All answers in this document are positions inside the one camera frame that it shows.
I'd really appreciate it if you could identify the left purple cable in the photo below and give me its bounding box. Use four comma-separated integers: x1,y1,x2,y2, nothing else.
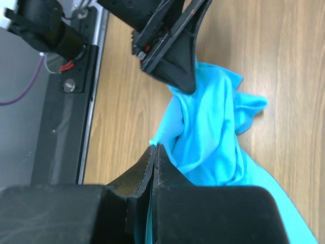
0,57,44,107

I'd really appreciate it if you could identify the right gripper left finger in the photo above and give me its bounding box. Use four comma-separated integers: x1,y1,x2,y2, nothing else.
105,146,155,243

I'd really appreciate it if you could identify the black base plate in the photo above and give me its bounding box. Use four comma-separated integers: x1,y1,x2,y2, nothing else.
31,5,109,185

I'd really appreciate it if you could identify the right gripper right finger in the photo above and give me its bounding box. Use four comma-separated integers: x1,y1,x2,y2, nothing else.
151,144,194,243

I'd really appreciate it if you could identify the turquoise t shirt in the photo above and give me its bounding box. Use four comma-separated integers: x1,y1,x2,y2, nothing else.
149,62,317,243

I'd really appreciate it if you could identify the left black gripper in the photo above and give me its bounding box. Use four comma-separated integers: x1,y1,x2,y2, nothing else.
99,1,211,95

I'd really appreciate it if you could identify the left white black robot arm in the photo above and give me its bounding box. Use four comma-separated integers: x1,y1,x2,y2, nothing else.
1,1,211,95

